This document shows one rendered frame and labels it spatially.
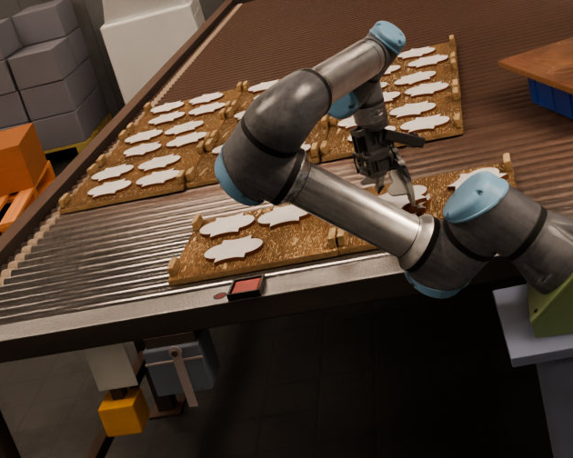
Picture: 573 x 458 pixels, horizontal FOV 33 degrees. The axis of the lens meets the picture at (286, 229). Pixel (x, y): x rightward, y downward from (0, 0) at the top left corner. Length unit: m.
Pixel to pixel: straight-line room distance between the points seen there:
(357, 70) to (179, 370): 0.82
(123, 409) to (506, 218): 1.05
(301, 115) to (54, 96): 5.67
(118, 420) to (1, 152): 4.28
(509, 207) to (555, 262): 0.13
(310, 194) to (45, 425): 2.35
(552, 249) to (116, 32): 5.65
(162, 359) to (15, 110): 5.28
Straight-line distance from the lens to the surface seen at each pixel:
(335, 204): 1.77
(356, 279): 2.10
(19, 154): 6.49
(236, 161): 1.72
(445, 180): 2.45
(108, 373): 2.34
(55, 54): 7.20
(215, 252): 2.35
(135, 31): 7.16
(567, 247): 1.80
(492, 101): 3.05
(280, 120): 1.67
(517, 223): 1.78
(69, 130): 7.33
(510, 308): 1.95
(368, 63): 1.91
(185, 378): 2.26
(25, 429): 3.96
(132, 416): 2.36
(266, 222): 2.44
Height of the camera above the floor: 1.82
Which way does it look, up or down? 22 degrees down
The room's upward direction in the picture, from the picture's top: 16 degrees counter-clockwise
